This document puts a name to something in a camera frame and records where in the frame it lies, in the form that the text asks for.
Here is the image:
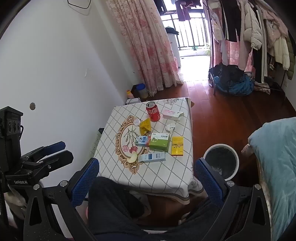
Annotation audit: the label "olive green jacket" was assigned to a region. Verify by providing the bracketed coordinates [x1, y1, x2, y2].
[286, 32, 296, 80]

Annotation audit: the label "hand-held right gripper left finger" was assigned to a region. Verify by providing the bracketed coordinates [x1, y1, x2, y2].
[23, 158, 100, 241]

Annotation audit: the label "yellow box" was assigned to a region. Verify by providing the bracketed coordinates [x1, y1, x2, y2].
[171, 136, 184, 156]

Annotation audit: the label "pink floral curtain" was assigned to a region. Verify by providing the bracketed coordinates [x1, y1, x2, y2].
[209, 7, 253, 73]
[105, 0, 184, 96]

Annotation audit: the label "pink fluffy coat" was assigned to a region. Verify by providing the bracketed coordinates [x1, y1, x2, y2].
[261, 3, 289, 47]

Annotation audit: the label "patterned tote bag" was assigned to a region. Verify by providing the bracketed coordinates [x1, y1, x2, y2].
[254, 81, 271, 95]

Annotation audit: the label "black hanging garment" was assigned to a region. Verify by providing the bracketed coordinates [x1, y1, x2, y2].
[220, 0, 242, 42]

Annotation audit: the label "white puffer jacket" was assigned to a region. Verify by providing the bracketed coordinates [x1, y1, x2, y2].
[240, 0, 263, 50]

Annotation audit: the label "red soda can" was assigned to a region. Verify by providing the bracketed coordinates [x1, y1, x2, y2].
[146, 101, 161, 122]

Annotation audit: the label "white trash bin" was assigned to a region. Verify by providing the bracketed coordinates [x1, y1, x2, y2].
[203, 144, 239, 181]

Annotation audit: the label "black balcony railing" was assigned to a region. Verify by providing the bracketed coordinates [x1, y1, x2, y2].
[162, 13, 208, 51]

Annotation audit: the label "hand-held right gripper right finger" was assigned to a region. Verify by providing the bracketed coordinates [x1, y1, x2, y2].
[195, 158, 271, 241]

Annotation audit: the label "dark red hanging garment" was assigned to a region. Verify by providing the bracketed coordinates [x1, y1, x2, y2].
[176, 2, 190, 22]

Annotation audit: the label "person leg in blue pants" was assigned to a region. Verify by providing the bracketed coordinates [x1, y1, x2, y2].
[248, 117, 296, 241]

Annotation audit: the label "white washing machine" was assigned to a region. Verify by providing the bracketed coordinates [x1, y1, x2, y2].
[165, 27, 181, 68]

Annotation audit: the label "black white-striped pants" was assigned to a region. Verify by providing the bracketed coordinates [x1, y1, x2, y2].
[252, 45, 269, 84]

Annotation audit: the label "blue and white flat box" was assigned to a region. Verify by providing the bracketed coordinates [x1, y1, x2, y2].
[138, 152, 166, 163]

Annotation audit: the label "black metal clothes rack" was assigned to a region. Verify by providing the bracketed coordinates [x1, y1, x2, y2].
[202, 0, 217, 96]

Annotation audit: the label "green box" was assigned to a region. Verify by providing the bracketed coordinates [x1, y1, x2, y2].
[149, 133, 171, 152]

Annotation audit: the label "pink box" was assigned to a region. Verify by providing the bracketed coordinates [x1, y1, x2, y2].
[161, 109, 185, 121]

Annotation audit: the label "white grid-patterned tablecloth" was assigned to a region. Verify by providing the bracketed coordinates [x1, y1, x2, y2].
[89, 97, 204, 204]

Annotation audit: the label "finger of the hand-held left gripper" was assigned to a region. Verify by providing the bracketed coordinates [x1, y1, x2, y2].
[23, 150, 74, 172]
[21, 141, 66, 162]

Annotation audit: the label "cream puffer jacket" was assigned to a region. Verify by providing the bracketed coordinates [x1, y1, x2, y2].
[274, 35, 290, 70]

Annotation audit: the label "white power strip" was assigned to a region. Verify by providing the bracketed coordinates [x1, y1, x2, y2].
[89, 127, 105, 155]

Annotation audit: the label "blue and white milk carton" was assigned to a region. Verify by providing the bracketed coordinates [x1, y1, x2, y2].
[135, 136, 151, 147]

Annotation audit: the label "blue quilted jacket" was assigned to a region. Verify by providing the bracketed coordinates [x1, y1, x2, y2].
[215, 74, 254, 96]

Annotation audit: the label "jar with blue lid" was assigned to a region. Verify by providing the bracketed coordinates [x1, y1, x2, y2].
[136, 83, 149, 99]

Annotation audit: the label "black bundled garment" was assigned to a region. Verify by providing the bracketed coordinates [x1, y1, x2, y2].
[212, 64, 246, 87]

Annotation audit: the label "yellow plastic packet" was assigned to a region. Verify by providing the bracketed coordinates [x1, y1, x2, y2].
[139, 118, 151, 136]

